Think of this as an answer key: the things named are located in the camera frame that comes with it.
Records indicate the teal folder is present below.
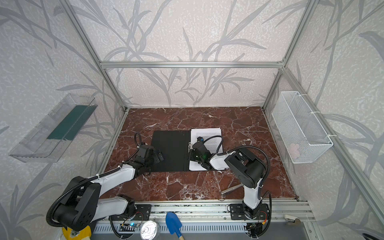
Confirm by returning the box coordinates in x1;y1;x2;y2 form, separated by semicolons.
149;129;223;173

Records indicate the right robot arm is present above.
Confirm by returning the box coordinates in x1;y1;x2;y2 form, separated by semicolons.
190;141;271;220

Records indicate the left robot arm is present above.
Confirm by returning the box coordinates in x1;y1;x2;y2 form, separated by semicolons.
46;145;164;232

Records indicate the green circuit board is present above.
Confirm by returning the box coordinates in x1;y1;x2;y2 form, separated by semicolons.
118;222;142;233

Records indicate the blue trowel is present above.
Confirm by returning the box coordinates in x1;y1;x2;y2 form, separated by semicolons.
166;212;184;240

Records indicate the silver round can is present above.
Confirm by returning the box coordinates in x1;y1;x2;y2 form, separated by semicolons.
140;221;160;240

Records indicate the yellow black glove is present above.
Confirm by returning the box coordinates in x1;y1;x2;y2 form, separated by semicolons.
62;226;92;240

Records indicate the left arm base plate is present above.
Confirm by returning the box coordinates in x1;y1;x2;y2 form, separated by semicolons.
129;204;152;222

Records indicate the aluminium frame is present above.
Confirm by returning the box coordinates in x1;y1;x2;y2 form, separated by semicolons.
59;1;384;224

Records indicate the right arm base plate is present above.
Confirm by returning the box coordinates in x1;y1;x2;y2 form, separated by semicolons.
228;204;270;221

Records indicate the clear plastic wall tray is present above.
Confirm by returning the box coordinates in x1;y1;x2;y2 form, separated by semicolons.
9;94;98;163

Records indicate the white wire basket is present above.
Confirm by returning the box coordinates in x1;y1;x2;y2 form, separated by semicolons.
272;91;333;164

